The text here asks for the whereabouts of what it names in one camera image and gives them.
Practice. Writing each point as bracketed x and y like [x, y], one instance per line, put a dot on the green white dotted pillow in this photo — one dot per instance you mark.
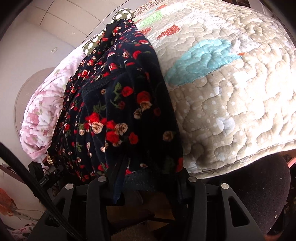
[124, 13]

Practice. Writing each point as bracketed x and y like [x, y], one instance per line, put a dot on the beige dotted quilted bedspread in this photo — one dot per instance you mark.
[230, 73]

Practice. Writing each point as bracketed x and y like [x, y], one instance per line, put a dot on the pink floral fleece blanket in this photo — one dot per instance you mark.
[44, 107]

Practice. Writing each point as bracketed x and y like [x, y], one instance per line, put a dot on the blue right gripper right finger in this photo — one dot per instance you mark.
[182, 176]

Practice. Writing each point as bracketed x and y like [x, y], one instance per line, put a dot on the white wardrobe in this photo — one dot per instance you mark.
[74, 21]

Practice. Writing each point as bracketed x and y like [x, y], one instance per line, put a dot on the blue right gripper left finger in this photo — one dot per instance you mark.
[118, 180]

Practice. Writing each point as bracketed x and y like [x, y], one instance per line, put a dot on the black red floral dress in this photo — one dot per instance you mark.
[117, 116]

